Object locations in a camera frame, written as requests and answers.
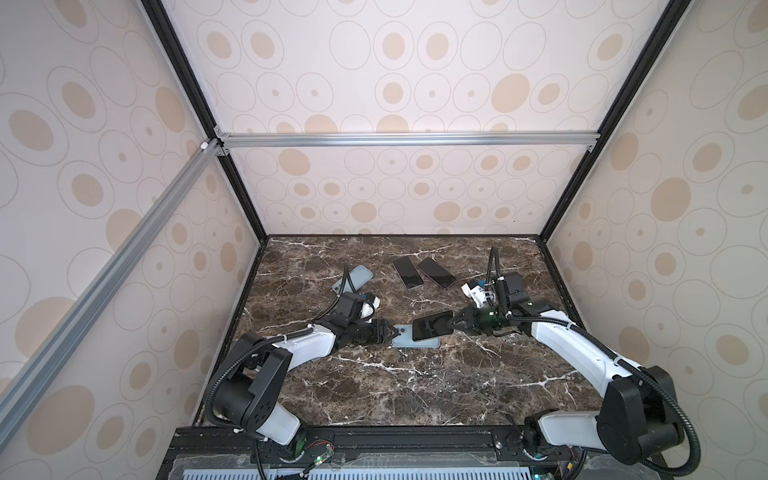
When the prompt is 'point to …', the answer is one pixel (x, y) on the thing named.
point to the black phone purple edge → (436, 272)
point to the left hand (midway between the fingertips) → (399, 331)
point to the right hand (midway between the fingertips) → (451, 323)
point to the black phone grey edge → (408, 272)
